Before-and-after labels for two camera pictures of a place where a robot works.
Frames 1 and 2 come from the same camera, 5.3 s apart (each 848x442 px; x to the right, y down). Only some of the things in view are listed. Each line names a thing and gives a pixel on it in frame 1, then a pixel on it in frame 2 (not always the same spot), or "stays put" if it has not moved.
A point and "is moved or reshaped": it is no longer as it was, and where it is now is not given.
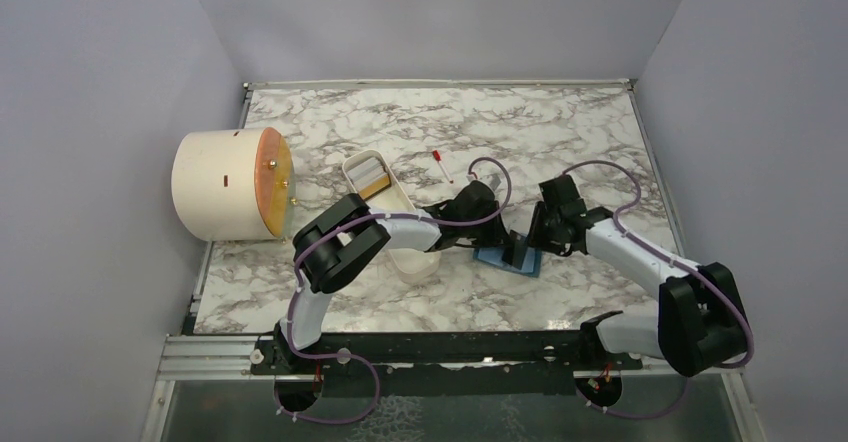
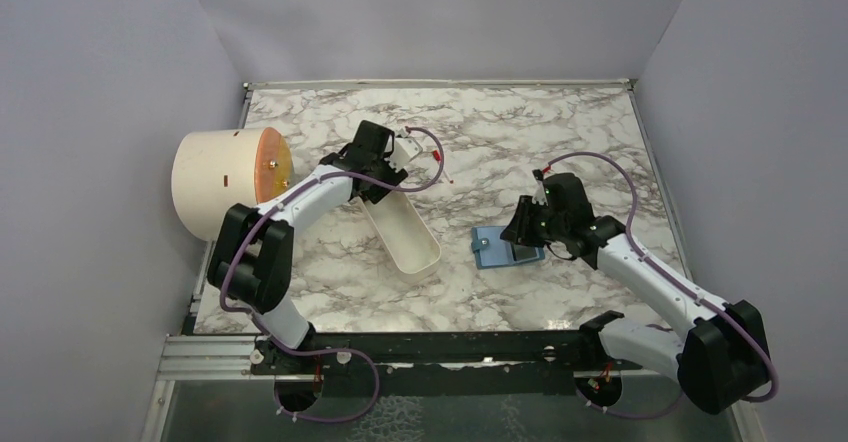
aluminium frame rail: [201, 357] stays put
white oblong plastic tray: [409, 264] stays put
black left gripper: [496, 236] to [391, 174]
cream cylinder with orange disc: [233, 184] stays put
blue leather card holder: [530, 266] is moved or reshaped
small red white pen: [438, 158] stays put
